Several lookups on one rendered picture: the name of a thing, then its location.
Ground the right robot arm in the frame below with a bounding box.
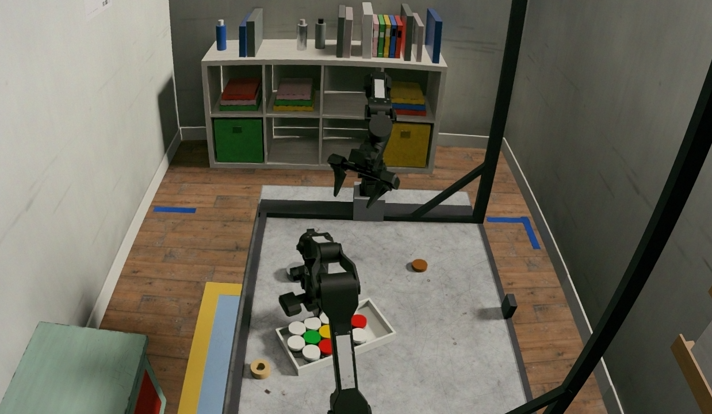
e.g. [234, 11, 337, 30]
[348, 71, 397, 197]

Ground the tan roll of tape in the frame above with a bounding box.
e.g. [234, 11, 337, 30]
[250, 359, 270, 380]

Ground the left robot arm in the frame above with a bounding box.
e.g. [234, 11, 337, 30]
[296, 228, 372, 414]

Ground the yellow-capped jar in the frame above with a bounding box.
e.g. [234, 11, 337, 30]
[319, 325, 331, 341]

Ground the red jar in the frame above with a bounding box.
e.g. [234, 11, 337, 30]
[319, 339, 332, 359]
[351, 315, 367, 330]

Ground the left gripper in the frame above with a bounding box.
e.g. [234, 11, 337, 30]
[278, 274, 323, 318]

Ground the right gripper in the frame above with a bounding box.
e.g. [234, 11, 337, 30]
[327, 141, 400, 209]

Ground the brown flat disc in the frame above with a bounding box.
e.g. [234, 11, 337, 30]
[412, 259, 427, 273]

